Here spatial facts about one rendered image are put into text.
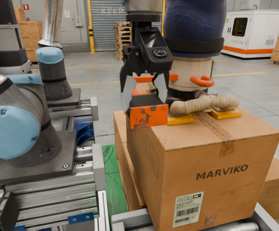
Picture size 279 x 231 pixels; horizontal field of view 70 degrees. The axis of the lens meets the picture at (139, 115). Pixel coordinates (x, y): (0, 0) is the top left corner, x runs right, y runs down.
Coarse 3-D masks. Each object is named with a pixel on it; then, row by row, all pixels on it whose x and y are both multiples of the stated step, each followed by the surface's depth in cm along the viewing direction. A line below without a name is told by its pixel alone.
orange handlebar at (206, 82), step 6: (138, 78) 70; (144, 78) 70; (150, 78) 71; (174, 78) 73; (192, 78) 70; (198, 78) 68; (204, 78) 70; (210, 78) 68; (198, 84) 67; (204, 84) 66; (210, 84) 66
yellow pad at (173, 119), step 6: (144, 90) 94; (150, 90) 93; (168, 102) 74; (168, 108) 74; (168, 114) 70; (174, 114) 70; (180, 114) 70; (186, 114) 70; (168, 120) 67; (174, 120) 67; (180, 120) 68; (186, 120) 68; (192, 120) 69
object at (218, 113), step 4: (212, 108) 76; (216, 108) 74; (220, 108) 75; (228, 108) 75; (208, 112) 76; (212, 112) 74; (216, 112) 72; (220, 112) 72; (224, 112) 72; (228, 112) 72; (232, 112) 72; (236, 112) 73; (240, 112) 73; (216, 116) 72; (220, 116) 71; (224, 116) 71; (228, 116) 72; (232, 116) 72; (236, 116) 73
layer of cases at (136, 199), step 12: (120, 120) 187; (120, 132) 167; (120, 144) 167; (120, 156) 177; (132, 168) 127; (276, 168) 127; (132, 180) 120; (276, 180) 119; (132, 192) 125; (264, 192) 122; (276, 192) 125; (132, 204) 131; (144, 204) 102; (264, 204) 127; (276, 204) 130; (276, 216) 137
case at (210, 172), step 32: (128, 128) 110; (160, 128) 66; (192, 128) 66; (224, 128) 66; (256, 128) 66; (160, 160) 60; (192, 160) 59; (224, 160) 63; (256, 160) 67; (160, 192) 64; (192, 192) 66; (224, 192) 70; (256, 192) 75; (160, 224) 69; (192, 224) 73
